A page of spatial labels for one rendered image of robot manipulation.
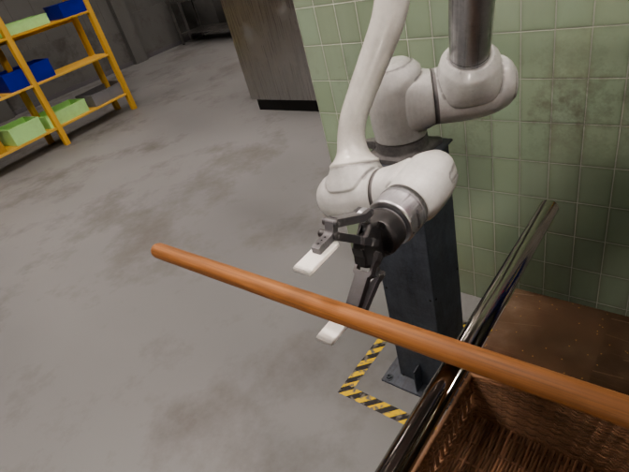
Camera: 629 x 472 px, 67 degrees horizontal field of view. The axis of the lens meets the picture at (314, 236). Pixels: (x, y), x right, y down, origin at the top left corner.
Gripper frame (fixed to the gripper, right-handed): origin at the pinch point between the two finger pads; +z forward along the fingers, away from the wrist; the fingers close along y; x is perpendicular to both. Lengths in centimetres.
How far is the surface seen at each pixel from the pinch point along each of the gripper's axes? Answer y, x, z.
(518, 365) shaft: -1.5, -27.6, 0.3
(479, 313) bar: 1.9, -20.0, -8.5
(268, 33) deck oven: 37, 311, -322
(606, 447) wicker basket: 52, -35, -29
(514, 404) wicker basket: 50, -17, -30
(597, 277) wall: 91, -17, -125
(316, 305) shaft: -1.1, -1.0, 1.2
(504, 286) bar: 2.0, -21.0, -14.7
